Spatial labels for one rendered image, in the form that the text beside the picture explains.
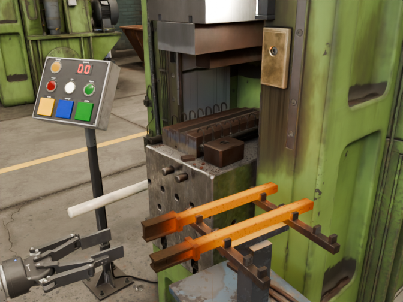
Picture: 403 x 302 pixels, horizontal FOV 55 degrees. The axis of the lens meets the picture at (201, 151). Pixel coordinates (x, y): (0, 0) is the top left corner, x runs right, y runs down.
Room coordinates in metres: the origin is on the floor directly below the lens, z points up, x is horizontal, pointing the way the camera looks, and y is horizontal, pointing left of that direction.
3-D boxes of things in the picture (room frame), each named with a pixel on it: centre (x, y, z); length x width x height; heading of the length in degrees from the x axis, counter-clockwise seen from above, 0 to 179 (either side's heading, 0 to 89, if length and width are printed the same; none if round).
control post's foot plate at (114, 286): (1.68, 0.52, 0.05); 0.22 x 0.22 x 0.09; 42
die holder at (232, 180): (1.42, -0.12, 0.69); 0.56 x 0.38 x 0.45; 132
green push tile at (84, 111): (1.52, 0.48, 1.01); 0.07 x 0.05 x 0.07; 67
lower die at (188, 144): (1.46, -0.07, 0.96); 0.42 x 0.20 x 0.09; 132
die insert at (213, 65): (1.46, -0.12, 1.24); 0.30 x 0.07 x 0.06; 132
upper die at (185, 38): (1.46, -0.07, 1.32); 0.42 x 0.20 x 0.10; 132
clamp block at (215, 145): (1.22, -0.08, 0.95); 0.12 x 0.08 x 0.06; 132
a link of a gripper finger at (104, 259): (0.65, 0.22, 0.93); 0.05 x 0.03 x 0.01; 123
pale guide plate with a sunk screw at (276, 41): (1.17, -0.22, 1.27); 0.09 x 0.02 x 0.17; 42
